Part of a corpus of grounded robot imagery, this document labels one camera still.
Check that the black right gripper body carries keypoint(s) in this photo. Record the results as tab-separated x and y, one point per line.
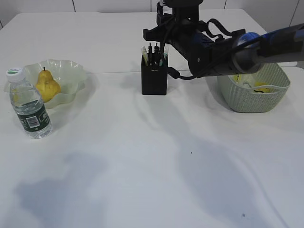
185	35

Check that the yellow pear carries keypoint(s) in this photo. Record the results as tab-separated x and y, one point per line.
47	86

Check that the clear water bottle green label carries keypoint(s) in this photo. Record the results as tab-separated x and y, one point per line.
28	105

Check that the black square pen holder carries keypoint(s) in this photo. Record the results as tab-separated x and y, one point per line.
153	79

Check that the yellow pen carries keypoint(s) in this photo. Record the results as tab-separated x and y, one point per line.
145	55

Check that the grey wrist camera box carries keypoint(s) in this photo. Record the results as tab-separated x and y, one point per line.
181	10

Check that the green woven plastic basket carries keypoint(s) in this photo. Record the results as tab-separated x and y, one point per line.
244	100

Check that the black pen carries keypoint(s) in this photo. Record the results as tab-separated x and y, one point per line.
150	55
157	55

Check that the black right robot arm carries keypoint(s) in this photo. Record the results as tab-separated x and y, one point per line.
211	50

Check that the yellow white waste paper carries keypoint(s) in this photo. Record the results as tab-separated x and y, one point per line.
248	81

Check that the green wavy glass plate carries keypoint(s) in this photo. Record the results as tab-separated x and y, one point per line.
70	75

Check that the mint green pen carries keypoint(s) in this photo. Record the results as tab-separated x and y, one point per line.
165	54

